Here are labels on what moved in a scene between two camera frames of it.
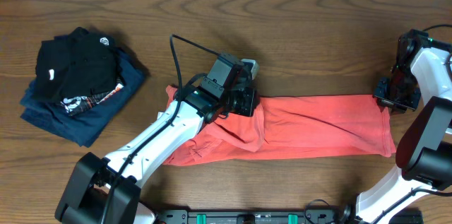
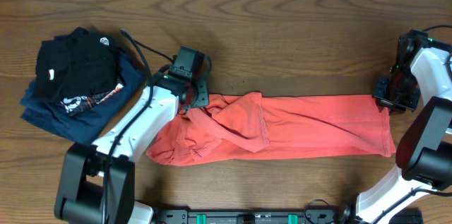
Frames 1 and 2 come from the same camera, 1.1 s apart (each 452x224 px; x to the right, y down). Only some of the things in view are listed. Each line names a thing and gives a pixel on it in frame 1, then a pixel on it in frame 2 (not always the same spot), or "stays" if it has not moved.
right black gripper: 383,99 stays
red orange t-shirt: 294,126 stays
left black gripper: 245,103 -> 201,93
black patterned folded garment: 75,104 stays
